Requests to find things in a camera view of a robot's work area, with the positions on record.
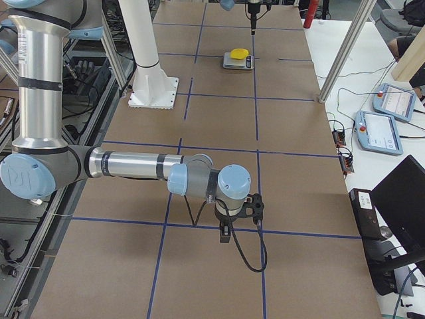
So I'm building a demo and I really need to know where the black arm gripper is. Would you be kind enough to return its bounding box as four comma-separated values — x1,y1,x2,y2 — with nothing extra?
214,202,243,229

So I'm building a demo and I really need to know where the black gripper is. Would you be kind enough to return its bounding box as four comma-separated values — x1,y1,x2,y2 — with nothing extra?
246,0,263,35

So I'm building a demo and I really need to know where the yellow mango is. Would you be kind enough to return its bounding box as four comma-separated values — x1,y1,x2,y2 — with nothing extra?
230,48,250,60

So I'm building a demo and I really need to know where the digital kitchen scale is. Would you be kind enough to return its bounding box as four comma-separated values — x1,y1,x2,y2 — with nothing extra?
222,51,255,70

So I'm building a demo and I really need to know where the red cylinder bottle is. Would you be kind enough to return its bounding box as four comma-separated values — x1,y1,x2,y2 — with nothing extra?
303,0,319,29

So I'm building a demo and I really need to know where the black desktop box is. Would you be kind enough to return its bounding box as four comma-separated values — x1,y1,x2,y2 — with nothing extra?
349,188,392,241

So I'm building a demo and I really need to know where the seated person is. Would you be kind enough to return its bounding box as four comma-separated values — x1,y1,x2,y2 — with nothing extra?
387,35,416,62

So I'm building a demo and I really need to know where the far blue teach pendant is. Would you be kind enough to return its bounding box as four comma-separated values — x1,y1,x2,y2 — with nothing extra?
373,83,416,122

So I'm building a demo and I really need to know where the blue teach pendant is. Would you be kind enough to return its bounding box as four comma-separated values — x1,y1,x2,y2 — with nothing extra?
355,111,403,156
373,83,416,122

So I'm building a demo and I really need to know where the near blue teach pendant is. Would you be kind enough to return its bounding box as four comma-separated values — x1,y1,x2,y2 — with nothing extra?
355,111,403,156

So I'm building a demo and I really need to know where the black monitor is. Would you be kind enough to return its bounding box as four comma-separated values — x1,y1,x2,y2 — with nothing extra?
371,155,424,253

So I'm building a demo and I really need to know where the aluminium frame post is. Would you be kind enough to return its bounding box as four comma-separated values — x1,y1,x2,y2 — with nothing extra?
318,0,377,104

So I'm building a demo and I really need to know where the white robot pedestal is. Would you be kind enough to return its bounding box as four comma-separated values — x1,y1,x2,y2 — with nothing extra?
119,0,179,110

